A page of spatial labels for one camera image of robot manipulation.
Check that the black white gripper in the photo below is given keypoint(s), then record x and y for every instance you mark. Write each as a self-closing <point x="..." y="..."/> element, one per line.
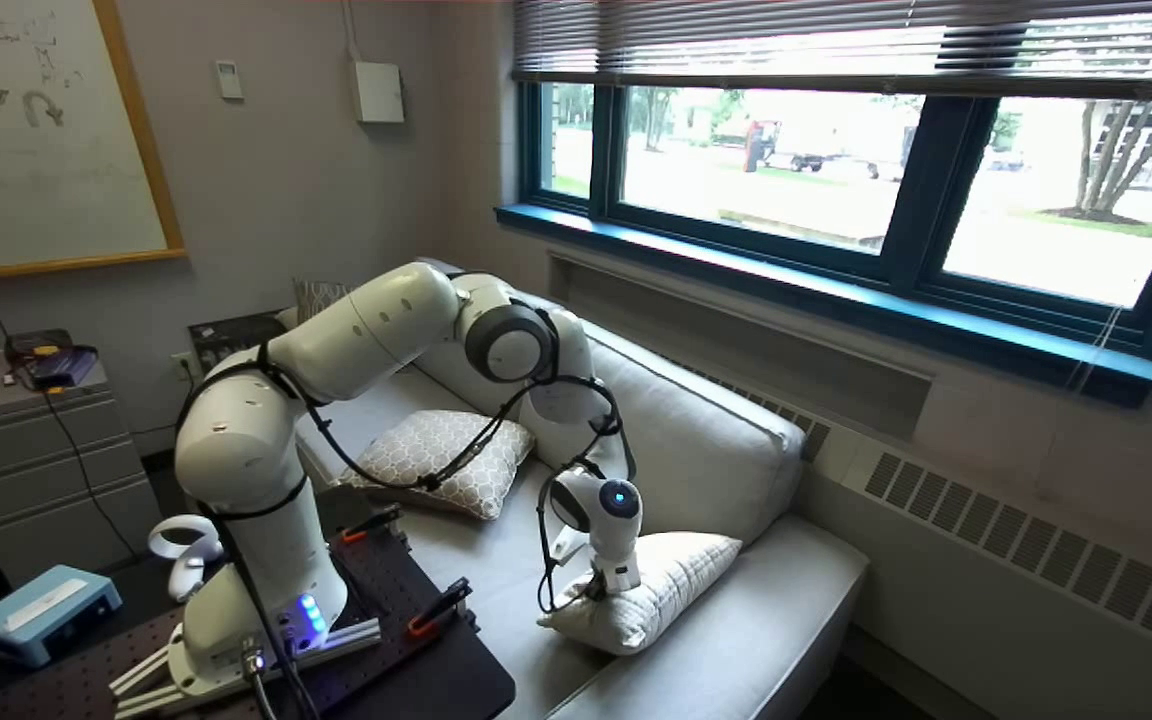
<point x="614" y="566"/>

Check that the small white pillow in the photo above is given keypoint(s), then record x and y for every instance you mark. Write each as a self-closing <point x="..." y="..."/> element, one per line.
<point x="672" y="573"/>

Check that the grey patterned pillow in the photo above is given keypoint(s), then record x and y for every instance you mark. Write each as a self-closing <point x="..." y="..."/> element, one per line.
<point x="459" y="462"/>

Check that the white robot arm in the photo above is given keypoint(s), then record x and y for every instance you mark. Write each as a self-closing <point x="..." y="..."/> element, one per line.
<point x="282" y="599"/>

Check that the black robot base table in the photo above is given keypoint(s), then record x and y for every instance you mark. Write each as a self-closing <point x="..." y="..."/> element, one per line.
<point x="376" y="677"/>

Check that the grey sofa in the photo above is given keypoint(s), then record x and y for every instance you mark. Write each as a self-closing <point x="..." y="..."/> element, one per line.
<point x="701" y="457"/>

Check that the red black clamp near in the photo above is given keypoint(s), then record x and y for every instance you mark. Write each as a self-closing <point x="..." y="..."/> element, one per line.
<point x="438" y="609"/>

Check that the red black clamp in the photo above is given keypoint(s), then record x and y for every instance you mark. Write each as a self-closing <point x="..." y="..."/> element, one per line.
<point x="369" y="526"/>
<point x="438" y="609"/>

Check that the red black clamp far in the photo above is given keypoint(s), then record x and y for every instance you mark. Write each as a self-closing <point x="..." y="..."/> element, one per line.
<point x="369" y="526"/>

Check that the far patterned pillow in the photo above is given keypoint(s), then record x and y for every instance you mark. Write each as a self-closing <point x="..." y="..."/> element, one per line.
<point x="309" y="299"/>

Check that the white VR controller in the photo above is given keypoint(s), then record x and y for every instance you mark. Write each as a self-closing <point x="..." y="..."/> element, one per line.
<point x="188" y="547"/>

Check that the dark side table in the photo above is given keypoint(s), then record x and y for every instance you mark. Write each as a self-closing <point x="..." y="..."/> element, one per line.
<point x="223" y="339"/>

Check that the window blinds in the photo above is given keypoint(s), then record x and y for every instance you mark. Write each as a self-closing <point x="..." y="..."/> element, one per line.
<point x="845" y="46"/>

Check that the blue framed window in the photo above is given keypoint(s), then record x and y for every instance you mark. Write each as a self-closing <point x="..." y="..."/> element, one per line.
<point x="999" y="231"/>

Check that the grey drawer cabinet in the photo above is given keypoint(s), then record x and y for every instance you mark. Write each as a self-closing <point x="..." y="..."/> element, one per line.
<point x="73" y="485"/>

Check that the blue white box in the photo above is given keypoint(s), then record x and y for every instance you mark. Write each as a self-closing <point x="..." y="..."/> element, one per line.
<point x="55" y="609"/>

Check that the black device on cabinet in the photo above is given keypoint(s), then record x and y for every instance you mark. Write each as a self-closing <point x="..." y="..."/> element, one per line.
<point x="51" y="360"/>

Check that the white thermostat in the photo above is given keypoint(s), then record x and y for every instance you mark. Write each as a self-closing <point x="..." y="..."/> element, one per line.
<point x="230" y="83"/>

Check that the wooden framed whiteboard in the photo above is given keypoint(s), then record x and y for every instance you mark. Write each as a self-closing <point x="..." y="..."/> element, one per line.
<point x="81" y="179"/>

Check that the wall radiator heater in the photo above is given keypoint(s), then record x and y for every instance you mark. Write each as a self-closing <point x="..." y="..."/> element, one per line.
<point x="1017" y="615"/>

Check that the white wall box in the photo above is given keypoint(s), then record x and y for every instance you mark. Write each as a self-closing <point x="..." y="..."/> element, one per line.
<point x="376" y="93"/>

